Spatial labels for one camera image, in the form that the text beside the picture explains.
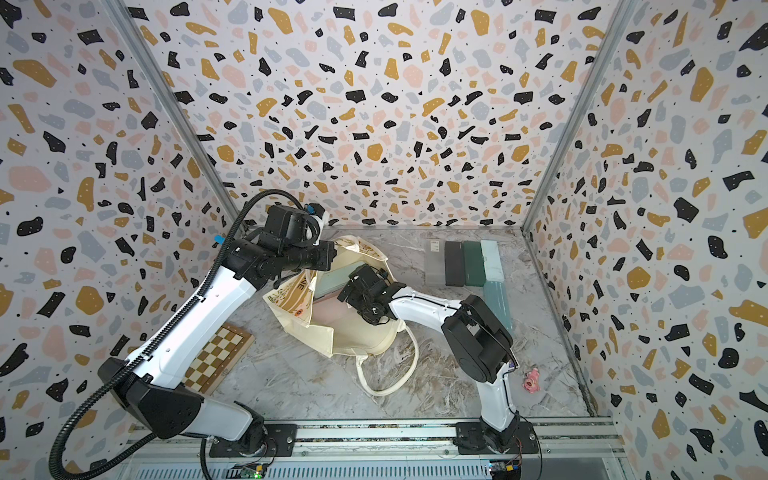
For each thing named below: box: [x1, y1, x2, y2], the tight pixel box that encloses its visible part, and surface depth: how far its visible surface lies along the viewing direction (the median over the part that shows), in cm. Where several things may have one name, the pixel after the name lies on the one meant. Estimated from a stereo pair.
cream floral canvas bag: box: [263, 236, 419, 397], surface depth 82 cm
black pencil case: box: [445, 241, 465, 287], surface depth 111 cm
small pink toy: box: [523, 368, 541, 394], surface depth 83 cm
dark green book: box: [463, 241, 486, 287], surface depth 112 cm
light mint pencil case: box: [480, 240, 505, 283], surface depth 112 cm
